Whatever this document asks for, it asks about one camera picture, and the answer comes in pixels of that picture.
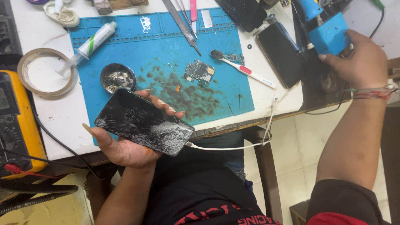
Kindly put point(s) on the person's right hand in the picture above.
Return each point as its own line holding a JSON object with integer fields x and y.
{"x": 365, "y": 62}

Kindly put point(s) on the person's left hand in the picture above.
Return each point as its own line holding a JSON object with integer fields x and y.
{"x": 125, "y": 151}

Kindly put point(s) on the cracked black smartphone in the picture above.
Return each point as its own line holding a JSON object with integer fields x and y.
{"x": 140, "y": 122}

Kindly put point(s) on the brown table leg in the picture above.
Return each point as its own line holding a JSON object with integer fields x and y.
{"x": 93, "y": 193}
{"x": 265, "y": 175}

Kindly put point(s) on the round black tin of parts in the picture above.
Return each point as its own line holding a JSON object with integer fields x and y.
{"x": 117, "y": 78}

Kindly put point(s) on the black shirt with red print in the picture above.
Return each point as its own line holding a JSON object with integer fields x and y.
{"x": 193, "y": 187}

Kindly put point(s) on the blue flat tool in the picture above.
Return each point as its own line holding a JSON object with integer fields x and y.
{"x": 286, "y": 32}

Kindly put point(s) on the blue silicone repair mat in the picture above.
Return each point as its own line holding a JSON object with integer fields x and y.
{"x": 140, "y": 47}

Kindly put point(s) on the yellow multimeter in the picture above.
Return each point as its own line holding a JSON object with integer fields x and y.
{"x": 28, "y": 103}

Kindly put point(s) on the green phone circuit board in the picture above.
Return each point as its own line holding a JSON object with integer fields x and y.
{"x": 200, "y": 72}

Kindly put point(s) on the red multimeter probe lead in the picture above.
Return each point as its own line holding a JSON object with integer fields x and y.
{"x": 14, "y": 169}

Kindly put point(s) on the white syringe with green stripe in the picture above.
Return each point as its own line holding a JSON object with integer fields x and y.
{"x": 97, "y": 39}

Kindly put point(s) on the white toothbrush with red grip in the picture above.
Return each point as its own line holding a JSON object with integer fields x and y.
{"x": 247, "y": 70}

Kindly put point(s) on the small circuit board piece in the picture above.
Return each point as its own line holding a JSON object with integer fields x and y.
{"x": 234, "y": 57}

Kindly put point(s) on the clear tape roll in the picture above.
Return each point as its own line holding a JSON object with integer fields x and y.
{"x": 20, "y": 67}

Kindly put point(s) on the black phone screen panel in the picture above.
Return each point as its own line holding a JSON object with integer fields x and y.
{"x": 240, "y": 12}

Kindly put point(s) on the large metal tweezers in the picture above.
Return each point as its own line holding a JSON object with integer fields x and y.
{"x": 181, "y": 25}

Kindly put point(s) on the wooden block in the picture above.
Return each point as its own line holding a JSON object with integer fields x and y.
{"x": 103, "y": 6}

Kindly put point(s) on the thin metal tweezers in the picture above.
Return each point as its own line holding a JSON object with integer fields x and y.
{"x": 185, "y": 14}

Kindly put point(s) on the small white plate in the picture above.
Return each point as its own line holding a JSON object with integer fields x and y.
{"x": 206, "y": 18}

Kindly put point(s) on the black device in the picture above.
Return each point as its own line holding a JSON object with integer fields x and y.
{"x": 9, "y": 34}

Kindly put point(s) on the wooden stool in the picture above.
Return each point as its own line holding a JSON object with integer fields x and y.
{"x": 299, "y": 214}

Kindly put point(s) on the black smartphone with gold frame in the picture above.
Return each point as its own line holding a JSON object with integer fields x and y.
{"x": 278, "y": 53}

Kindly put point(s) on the small metal shield frame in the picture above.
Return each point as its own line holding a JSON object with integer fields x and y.
{"x": 145, "y": 24}

